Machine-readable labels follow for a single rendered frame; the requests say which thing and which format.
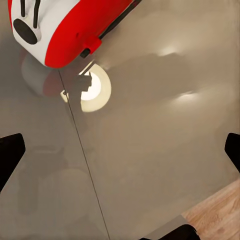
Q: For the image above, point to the coffee table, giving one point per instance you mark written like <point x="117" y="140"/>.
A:
<point x="121" y="142"/>

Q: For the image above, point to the radio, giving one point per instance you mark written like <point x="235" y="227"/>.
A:
<point x="57" y="31"/>

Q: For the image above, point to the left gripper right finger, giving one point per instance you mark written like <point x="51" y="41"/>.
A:
<point x="232" y="149"/>

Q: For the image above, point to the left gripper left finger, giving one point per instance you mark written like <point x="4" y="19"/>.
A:
<point x="12" y="149"/>

